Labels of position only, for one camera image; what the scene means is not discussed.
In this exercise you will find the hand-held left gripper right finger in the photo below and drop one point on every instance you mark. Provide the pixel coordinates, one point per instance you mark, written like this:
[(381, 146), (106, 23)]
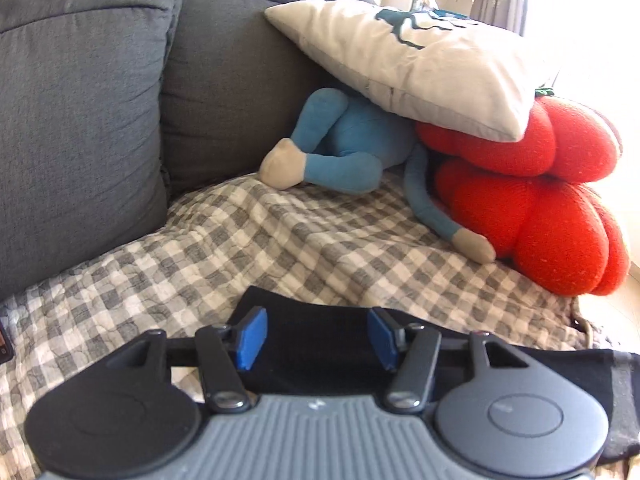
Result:
[(382, 337)]

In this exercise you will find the red tomato cushion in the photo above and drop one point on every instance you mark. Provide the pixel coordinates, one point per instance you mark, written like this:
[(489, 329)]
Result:
[(560, 140), (540, 225)]

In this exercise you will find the grey checked quilt blanket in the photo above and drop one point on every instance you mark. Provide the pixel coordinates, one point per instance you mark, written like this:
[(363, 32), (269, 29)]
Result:
[(250, 245)]

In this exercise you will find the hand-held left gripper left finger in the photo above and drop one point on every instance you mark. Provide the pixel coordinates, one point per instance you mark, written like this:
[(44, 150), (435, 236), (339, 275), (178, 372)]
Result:
[(252, 337)]

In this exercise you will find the grey sofa back cushions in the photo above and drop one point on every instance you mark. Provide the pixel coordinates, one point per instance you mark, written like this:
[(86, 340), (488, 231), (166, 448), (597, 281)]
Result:
[(75, 110)]

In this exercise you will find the blue plush toy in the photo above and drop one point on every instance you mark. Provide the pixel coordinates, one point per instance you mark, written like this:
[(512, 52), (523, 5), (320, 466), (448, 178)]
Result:
[(345, 145)]

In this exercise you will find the black garment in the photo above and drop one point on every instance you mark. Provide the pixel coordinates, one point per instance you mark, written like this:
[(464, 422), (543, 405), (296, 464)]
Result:
[(320, 350)]

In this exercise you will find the dark device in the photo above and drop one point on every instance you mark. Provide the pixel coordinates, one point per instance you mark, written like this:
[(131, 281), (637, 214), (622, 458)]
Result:
[(4, 345)]

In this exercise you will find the white printed pillow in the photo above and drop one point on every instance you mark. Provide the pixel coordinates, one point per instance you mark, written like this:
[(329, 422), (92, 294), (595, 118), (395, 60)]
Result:
[(425, 75)]

